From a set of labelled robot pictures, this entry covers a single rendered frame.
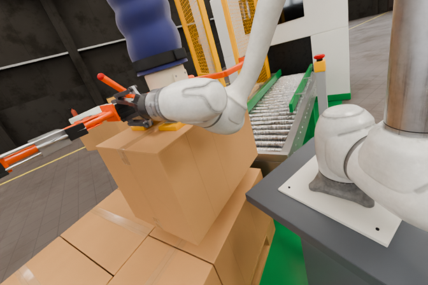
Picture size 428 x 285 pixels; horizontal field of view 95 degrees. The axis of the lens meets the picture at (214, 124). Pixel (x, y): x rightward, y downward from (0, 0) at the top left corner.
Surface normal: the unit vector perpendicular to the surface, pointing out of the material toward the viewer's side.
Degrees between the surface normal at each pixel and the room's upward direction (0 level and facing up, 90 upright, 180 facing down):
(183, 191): 90
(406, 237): 0
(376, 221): 1
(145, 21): 107
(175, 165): 90
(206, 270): 0
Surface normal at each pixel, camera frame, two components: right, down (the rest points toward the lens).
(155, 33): 0.29, 0.04
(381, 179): -0.97, 0.22
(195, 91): -0.36, -0.18
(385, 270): -0.28, -0.89
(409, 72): -0.89, 0.34
